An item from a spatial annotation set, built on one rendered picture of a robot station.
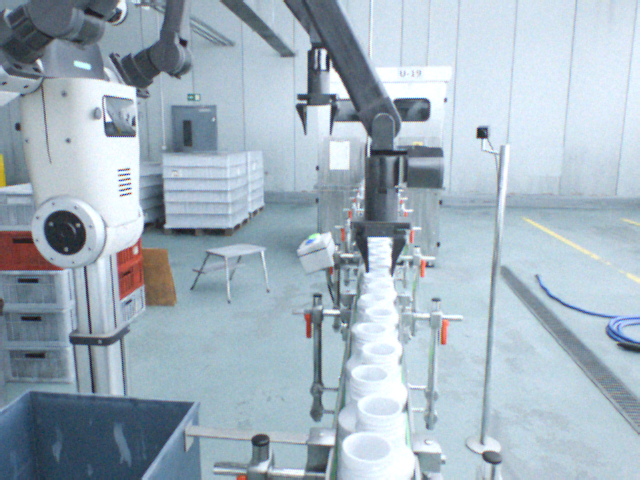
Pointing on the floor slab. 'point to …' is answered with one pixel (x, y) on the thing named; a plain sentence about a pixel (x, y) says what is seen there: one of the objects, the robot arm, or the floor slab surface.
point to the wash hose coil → (608, 323)
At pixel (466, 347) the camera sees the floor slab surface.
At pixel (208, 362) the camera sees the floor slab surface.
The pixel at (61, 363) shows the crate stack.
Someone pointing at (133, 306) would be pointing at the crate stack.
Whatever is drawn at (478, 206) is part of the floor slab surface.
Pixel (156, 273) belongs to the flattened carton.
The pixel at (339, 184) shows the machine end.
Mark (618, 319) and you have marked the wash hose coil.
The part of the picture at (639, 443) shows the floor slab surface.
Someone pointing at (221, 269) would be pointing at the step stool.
